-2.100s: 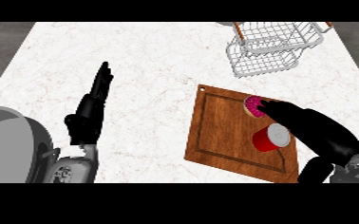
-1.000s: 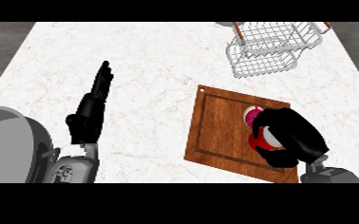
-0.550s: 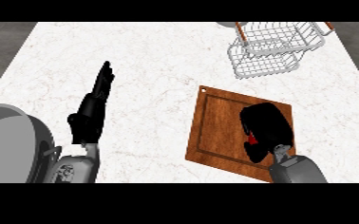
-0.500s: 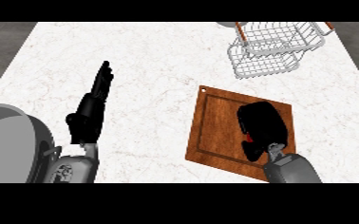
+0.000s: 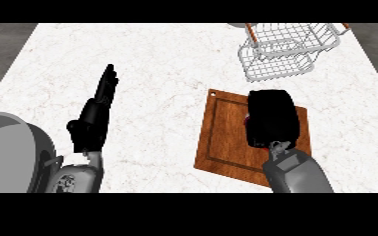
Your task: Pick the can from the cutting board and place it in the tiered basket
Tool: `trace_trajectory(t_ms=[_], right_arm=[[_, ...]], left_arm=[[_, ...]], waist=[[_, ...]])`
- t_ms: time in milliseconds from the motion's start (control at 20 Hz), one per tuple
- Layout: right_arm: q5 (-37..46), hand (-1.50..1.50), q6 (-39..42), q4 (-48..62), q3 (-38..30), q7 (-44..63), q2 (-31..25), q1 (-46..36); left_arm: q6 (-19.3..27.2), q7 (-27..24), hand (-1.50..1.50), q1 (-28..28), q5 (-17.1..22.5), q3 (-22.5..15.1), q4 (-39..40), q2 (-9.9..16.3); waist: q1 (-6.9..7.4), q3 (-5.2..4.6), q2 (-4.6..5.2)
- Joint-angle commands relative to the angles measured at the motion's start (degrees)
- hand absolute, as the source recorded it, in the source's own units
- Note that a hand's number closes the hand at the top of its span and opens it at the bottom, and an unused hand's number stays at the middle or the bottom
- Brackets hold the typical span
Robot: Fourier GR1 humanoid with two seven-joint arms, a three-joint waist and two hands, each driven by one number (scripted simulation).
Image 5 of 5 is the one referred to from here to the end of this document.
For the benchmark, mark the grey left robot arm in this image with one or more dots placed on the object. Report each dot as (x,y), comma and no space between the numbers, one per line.
(38,160)

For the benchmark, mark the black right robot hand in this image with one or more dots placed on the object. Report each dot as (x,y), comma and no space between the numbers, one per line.
(273,118)

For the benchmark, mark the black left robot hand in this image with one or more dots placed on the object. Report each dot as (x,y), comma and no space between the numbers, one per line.
(92,120)

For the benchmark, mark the red can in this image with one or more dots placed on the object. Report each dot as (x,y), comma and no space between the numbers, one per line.
(245,120)

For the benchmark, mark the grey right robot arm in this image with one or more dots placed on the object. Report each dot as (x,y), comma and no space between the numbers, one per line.
(294,171)

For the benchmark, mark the brown wooden cutting board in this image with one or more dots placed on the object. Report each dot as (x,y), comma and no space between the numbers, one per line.
(221,136)

